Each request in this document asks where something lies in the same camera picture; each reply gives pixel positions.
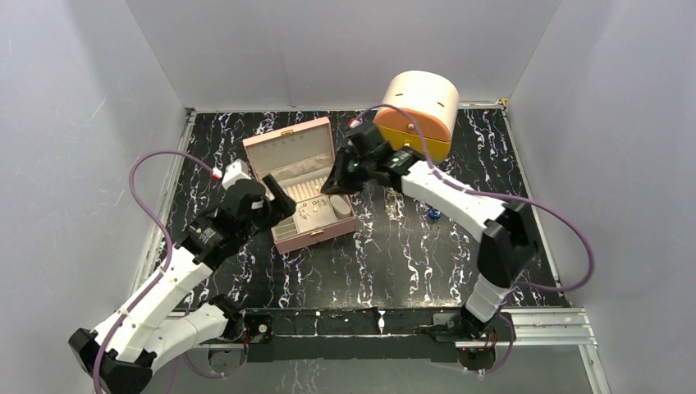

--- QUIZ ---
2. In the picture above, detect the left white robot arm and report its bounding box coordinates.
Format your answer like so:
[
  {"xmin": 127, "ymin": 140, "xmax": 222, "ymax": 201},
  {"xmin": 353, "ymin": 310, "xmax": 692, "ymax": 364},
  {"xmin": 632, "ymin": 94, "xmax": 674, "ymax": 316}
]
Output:
[{"xmin": 68, "ymin": 160, "xmax": 296, "ymax": 393}]

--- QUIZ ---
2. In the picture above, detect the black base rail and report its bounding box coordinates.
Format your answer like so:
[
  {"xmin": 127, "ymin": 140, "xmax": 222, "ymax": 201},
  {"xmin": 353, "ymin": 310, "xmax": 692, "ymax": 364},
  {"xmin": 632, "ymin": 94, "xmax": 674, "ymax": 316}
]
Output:
[{"xmin": 239, "ymin": 307, "xmax": 515, "ymax": 364}]

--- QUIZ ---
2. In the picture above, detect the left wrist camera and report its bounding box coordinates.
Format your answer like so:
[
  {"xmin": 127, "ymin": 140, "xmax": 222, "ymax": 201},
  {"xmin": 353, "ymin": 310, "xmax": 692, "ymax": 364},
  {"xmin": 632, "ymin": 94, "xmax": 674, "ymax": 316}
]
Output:
[{"xmin": 221, "ymin": 159, "xmax": 253, "ymax": 190}]

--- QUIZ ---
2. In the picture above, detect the round three-drawer organizer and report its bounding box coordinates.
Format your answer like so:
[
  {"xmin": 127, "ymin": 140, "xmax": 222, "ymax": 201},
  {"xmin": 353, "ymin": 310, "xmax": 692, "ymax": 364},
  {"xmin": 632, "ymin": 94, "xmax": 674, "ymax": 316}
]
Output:
[{"xmin": 373, "ymin": 71, "xmax": 459, "ymax": 163}]

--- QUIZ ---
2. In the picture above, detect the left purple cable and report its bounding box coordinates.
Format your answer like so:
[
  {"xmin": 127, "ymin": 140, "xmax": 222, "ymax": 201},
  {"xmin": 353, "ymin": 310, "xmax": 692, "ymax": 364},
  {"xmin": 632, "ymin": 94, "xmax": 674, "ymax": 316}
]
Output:
[{"xmin": 91, "ymin": 150, "xmax": 245, "ymax": 394}]

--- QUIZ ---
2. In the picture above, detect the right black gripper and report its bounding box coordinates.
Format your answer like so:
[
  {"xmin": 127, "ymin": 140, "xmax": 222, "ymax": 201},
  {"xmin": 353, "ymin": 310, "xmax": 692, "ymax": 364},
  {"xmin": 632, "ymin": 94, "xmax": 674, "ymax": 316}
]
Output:
[{"xmin": 321, "ymin": 148, "xmax": 374, "ymax": 195}]

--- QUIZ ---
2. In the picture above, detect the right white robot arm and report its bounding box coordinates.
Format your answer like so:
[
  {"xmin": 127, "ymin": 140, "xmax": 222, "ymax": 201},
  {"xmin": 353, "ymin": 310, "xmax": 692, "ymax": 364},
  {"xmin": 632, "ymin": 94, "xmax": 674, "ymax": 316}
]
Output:
[{"xmin": 321, "ymin": 122, "xmax": 540, "ymax": 340}]

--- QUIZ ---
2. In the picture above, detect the white oval pad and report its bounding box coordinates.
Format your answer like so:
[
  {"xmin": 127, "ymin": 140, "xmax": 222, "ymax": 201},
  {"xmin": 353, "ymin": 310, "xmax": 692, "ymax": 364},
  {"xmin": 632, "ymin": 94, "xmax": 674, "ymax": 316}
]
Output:
[{"xmin": 329, "ymin": 195, "xmax": 352, "ymax": 220}]

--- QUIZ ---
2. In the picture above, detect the pink jewelry box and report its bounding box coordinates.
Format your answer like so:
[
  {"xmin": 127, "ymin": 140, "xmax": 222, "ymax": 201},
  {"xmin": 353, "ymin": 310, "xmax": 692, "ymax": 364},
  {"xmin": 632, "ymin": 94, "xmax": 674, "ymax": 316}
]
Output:
[{"xmin": 243, "ymin": 117, "xmax": 358, "ymax": 254}]

